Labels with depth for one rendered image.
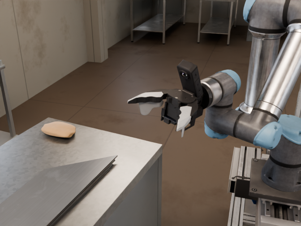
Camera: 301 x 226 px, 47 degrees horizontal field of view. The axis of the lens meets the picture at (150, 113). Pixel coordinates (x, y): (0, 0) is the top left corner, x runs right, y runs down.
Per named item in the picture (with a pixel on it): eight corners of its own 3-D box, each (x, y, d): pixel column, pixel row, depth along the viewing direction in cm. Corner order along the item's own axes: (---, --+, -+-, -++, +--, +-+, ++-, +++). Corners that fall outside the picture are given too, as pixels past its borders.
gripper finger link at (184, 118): (187, 149, 76) (187, 127, 84) (191, 127, 73) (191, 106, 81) (172, 147, 76) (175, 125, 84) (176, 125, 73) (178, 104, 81)
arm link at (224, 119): (230, 147, 98) (234, 112, 93) (198, 134, 104) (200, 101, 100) (244, 137, 103) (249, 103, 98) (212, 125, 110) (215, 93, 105)
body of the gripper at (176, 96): (181, 134, 84) (208, 117, 92) (186, 103, 80) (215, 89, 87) (157, 120, 88) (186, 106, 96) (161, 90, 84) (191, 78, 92)
